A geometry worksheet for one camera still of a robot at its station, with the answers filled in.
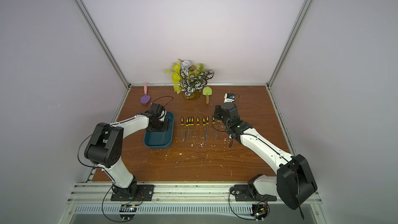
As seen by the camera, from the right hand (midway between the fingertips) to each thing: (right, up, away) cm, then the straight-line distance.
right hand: (218, 103), depth 82 cm
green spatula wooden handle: (-6, +8, +33) cm, 34 cm away
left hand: (-31, -15, +15) cm, 37 cm away
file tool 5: (-8, -11, +18) cm, 23 cm away
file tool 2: (-18, -15, +16) cm, 28 cm away
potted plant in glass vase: (-17, +13, +6) cm, 22 cm away
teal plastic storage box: (-34, -22, +9) cm, 41 cm away
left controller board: (-44, -52, -10) cm, 69 cm away
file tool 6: (-6, -16, +13) cm, 22 cm away
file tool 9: (-33, -22, +9) cm, 41 cm away
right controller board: (+18, -50, -12) cm, 54 cm away
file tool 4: (-12, -11, +18) cm, 25 cm away
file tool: (-19, -13, +16) cm, 28 cm away
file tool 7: (-2, -13, +17) cm, 22 cm away
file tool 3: (-16, -14, +16) cm, 26 cm away
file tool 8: (+1, -17, +15) cm, 22 cm away
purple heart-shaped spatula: (-51, +2, +29) cm, 59 cm away
